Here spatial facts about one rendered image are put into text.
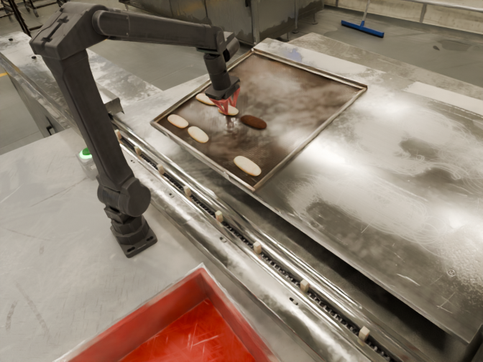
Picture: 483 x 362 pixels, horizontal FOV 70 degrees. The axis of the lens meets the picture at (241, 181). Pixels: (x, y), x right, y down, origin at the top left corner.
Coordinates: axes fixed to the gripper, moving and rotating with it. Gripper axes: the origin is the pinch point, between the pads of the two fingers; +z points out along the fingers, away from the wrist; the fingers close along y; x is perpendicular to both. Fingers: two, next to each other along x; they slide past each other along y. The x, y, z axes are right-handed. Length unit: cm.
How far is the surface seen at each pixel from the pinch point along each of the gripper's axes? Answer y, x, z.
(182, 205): -36.0, -12.7, 1.4
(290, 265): -35, -45, 4
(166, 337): -62, -33, 2
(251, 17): 191, 152, 79
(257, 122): -1.8, -12.9, 0.0
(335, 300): -37, -57, 4
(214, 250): -42, -29, 1
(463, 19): 328, -2, 131
